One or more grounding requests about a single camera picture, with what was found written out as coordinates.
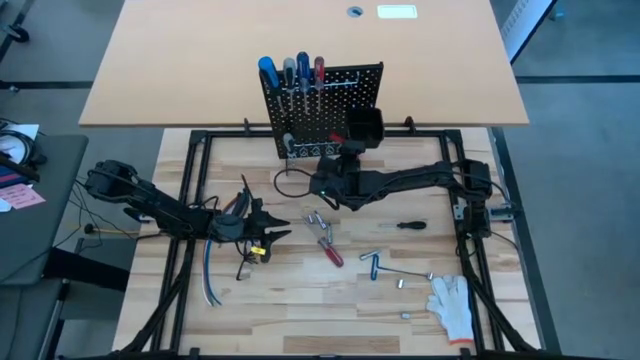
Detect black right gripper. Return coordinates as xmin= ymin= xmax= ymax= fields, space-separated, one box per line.
xmin=309 ymin=141 xmax=390 ymax=212

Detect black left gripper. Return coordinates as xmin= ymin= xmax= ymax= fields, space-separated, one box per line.
xmin=209 ymin=197 xmax=293 ymax=265

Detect clear black-framed safety glasses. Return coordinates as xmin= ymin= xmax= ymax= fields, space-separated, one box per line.
xmin=234 ymin=239 xmax=266 ymax=283

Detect large red transparent screwdriver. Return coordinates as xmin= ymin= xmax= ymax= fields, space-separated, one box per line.
xmin=303 ymin=217 xmax=346 ymax=270

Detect small red handle screwdriver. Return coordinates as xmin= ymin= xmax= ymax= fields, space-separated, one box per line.
xmin=313 ymin=55 xmax=327 ymax=114

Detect slim blue handle screwdriver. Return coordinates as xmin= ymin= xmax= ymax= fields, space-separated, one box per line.
xmin=295 ymin=50 xmax=312 ymax=116

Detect large blue handle screwdriver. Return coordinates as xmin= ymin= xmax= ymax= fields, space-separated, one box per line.
xmin=256 ymin=55 xmax=289 ymax=119

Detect white work glove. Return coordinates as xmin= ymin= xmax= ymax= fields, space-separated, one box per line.
xmin=425 ymin=273 xmax=476 ymax=346

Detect black plastic pegboard bin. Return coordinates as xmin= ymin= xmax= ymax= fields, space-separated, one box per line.
xmin=345 ymin=107 xmax=386 ymax=150

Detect black metal pegboard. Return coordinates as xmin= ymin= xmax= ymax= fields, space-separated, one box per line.
xmin=257 ymin=62 xmax=386 ymax=174

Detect small black screwdriver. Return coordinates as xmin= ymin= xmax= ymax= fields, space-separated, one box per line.
xmin=379 ymin=220 xmax=429 ymax=232

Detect white rectangular desk plate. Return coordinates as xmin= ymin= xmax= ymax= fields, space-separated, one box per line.
xmin=376 ymin=4 xmax=418 ymax=20

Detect large tan desk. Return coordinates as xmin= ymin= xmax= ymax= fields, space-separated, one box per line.
xmin=78 ymin=0 xmax=530 ymax=129

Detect black flat panel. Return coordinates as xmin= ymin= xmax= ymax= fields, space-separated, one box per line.
xmin=41 ymin=247 xmax=132 ymax=294

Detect white perforated panel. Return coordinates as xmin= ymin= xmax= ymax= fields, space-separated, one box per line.
xmin=499 ymin=0 xmax=559 ymax=65

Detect dark grey side desk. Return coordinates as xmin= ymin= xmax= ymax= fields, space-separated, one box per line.
xmin=0 ymin=133 xmax=89 ymax=287

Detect pink paper note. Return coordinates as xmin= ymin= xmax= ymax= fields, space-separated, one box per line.
xmin=0 ymin=183 xmax=46 ymax=211

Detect grey low surface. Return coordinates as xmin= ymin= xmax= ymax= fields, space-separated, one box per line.
xmin=0 ymin=278 xmax=69 ymax=360

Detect white paper sheet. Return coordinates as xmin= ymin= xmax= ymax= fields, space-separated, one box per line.
xmin=0 ymin=123 xmax=40 ymax=166

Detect blue flat item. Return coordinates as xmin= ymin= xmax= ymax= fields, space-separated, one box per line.
xmin=0 ymin=164 xmax=40 ymax=190

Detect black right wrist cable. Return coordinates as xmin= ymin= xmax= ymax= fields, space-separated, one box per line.
xmin=272 ymin=167 xmax=321 ymax=200

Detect white wire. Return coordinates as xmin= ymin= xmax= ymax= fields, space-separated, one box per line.
xmin=199 ymin=240 xmax=214 ymax=308

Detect blue T-handle hex key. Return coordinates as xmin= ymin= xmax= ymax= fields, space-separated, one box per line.
xmin=369 ymin=256 xmax=430 ymax=283

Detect black coiled cable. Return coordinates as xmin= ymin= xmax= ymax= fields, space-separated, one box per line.
xmin=0 ymin=130 xmax=49 ymax=169

